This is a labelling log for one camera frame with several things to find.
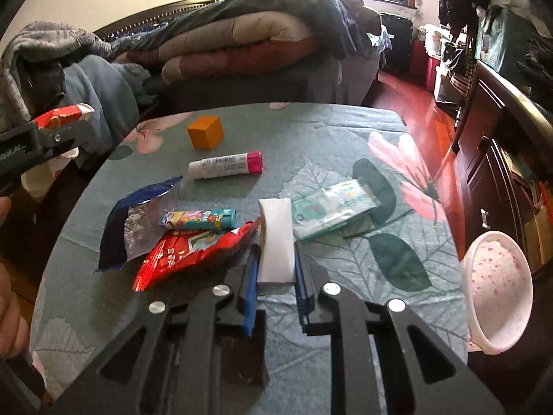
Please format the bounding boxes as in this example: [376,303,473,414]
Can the pink speckled plastic bowl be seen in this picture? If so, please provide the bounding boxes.
[460,230,534,354]

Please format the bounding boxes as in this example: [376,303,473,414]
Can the grey towel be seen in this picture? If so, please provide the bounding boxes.
[0,21,114,122]

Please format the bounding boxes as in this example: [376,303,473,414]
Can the person's left forearm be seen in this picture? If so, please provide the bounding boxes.
[0,264,32,360]

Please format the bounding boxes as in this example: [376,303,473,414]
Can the white tube with pink cap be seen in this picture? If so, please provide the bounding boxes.
[188,151,263,181]

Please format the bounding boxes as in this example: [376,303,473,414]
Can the red storage box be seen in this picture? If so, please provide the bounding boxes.
[410,39,438,90]

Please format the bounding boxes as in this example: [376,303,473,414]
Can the blue foil wrapper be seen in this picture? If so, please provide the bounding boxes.
[94,176,184,273]

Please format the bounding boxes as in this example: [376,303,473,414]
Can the red and white snack wrapper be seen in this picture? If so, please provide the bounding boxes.
[32,104,96,131]

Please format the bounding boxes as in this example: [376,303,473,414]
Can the black suitcase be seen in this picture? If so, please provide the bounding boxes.
[380,13,414,73]

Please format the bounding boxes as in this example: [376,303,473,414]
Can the dark wooden dresser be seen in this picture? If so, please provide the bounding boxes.
[451,58,553,278]

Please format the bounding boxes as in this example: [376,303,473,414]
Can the dark blue blanket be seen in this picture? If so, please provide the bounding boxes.
[207,0,383,59]

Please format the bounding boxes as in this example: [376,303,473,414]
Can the orange cube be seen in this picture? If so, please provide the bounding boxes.
[187,116,225,150]

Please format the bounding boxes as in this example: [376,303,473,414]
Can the dark wooden headboard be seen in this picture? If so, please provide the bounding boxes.
[93,0,219,40]

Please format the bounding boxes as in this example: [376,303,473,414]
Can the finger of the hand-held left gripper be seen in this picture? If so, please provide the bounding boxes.
[32,117,94,157]

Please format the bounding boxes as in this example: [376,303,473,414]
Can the pile of dark clothes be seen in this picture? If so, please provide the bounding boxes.
[497,0,553,98]

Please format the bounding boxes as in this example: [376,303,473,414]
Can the floral teal tablecloth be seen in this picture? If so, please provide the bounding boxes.
[30,101,471,403]

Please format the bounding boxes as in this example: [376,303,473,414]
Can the green and white tissue pack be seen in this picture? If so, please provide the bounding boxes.
[291,179,381,242]

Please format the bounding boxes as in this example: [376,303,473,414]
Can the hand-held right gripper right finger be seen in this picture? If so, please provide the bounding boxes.
[294,242,506,415]

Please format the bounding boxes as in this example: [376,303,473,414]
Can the white rectangular block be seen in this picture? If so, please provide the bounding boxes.
[258,198,297,284]

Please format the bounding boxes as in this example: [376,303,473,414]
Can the red snack packet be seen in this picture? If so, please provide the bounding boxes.
[132,220,262,292]

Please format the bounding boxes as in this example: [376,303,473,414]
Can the folded beige and maroon quilt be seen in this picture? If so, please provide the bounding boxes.
[161,11,322,85]

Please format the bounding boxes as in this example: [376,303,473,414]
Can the light blue clothes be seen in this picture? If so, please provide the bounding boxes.
[56,54,153,156]

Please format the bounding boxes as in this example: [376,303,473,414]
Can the colourful candy packet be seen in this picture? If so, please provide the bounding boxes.
[160,208,238,230]

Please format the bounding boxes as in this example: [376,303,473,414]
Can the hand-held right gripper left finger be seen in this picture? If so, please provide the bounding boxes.
[52,244,269,415]

